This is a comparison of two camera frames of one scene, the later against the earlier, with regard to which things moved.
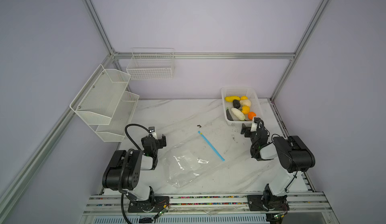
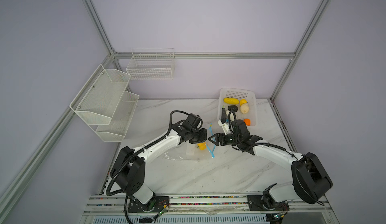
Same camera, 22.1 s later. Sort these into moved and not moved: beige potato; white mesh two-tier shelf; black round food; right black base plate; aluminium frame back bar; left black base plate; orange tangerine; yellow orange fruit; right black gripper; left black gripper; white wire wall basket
Moved: beige potato; yellow orange fruit; right black gripper; orange tangerine; black round food; left black gripper
Not moved: right black base plate; left black base plate; white mesh two-tier shelf; aluminium frame back bar; white wire wall basket
